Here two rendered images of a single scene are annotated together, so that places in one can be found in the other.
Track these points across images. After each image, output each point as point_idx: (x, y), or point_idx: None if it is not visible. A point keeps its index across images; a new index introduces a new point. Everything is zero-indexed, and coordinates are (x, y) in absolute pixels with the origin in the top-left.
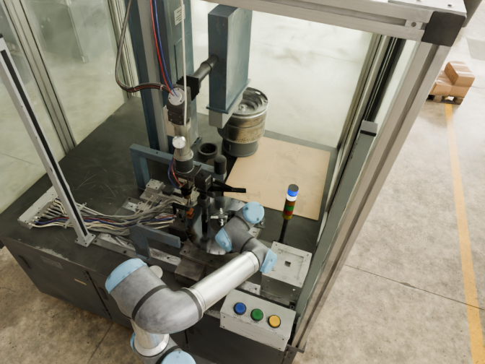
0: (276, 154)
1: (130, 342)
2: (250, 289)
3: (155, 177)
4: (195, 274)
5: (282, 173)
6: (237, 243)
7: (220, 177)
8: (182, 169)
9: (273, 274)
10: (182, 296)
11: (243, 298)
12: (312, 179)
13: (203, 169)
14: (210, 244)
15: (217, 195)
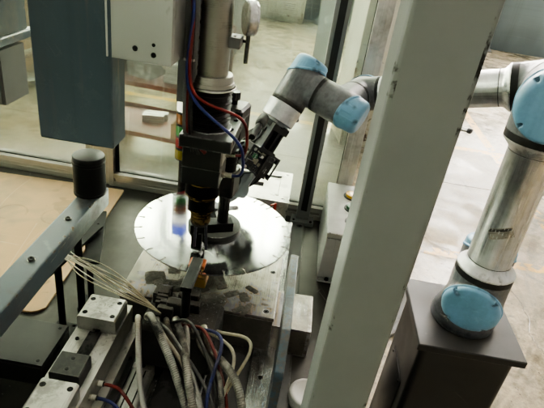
0: None
1: (500, 311)
2: (284, 255)
3: None
4: (300, 300)
5: None
6: (363, 94)
7: (105, 198)
8: (230, 116)
9: (284, 193)
10: (529, 61)
11: (337, 219)
12: (14, 186)
13: (83, 214)
14: (271, 236)
15: (41, 319)
